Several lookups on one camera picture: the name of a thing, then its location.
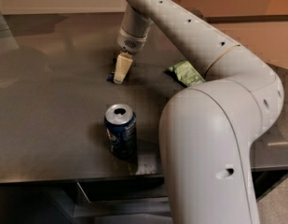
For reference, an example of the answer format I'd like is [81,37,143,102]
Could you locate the blue pepsi can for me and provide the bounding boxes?
[104,104,137,159]

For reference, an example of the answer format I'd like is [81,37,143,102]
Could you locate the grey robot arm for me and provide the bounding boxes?
[120,0,284,224]

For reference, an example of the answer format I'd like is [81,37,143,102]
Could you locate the blue rxbar blueberry bar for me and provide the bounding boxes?
[107,59,117,83]

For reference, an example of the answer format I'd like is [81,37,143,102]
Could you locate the green chip bag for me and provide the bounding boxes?
[166,61,205,87]

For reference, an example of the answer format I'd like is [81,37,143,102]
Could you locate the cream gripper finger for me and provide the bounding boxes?
[114,52,133,84]

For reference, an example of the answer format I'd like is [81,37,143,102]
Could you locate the grey chair at left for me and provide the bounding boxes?
[0,11,19,54]

